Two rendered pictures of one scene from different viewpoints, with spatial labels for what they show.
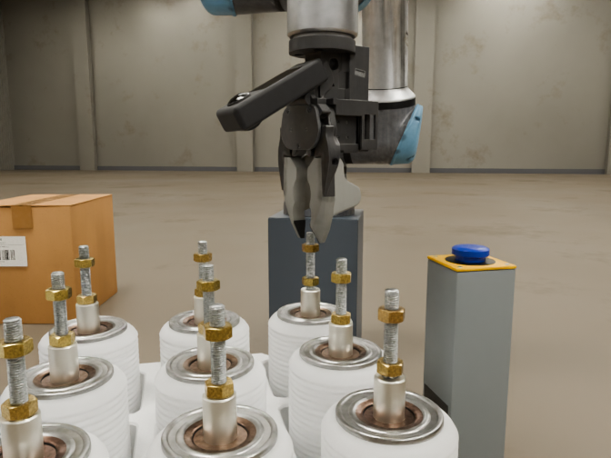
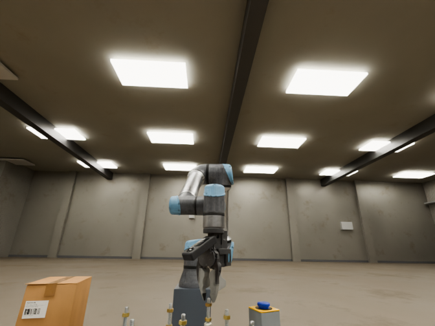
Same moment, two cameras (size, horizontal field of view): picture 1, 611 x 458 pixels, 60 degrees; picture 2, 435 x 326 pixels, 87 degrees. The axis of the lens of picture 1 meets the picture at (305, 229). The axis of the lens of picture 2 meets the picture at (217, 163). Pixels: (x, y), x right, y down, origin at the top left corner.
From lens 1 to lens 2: 0.26 m
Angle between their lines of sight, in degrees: 31
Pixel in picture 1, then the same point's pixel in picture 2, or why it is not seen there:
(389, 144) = not seen: hidden behind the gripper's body
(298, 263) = (185, 311)
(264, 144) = (146, 246)
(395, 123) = not seen: hidden behind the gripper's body
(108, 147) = (66, 245)
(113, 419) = not seen: outside the picture
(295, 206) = (203, 287)
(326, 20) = (217, 224)
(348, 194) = (222, 282)
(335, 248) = (201, 303)
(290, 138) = (202, 261)
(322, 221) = (214, 293)
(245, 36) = (145, 198)
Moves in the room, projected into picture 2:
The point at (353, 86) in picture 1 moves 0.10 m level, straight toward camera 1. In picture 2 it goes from (223, 244) to (228, 243)
